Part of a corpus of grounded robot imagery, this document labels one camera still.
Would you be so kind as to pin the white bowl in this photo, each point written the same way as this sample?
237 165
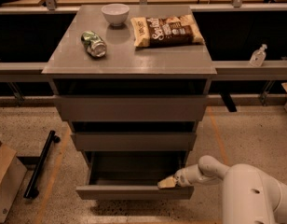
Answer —
116 14

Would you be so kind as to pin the grey bottom drawer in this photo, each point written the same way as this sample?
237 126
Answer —
132 175

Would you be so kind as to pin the grey drawer cabinet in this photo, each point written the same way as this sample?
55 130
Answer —
126 70

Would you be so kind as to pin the grey drawer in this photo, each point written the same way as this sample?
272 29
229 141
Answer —
134 141
132 175
123 108

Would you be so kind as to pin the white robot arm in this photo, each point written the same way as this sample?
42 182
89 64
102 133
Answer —
249 196

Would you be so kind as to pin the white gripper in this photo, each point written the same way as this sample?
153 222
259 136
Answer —
183 179

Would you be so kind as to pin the clear sanitizer bottle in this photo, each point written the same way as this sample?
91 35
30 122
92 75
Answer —
258 56

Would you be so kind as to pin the brown chip bag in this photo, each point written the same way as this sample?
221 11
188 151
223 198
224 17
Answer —
163 32

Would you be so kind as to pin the cardboard box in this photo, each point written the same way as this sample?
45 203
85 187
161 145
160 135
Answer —
12 172

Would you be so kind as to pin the green crushed soda can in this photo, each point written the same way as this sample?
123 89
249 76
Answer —
93 44

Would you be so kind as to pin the grey middle drawer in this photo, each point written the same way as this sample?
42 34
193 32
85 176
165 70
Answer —
134 141

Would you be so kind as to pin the grey top drawer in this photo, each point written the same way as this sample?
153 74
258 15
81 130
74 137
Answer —
123 108

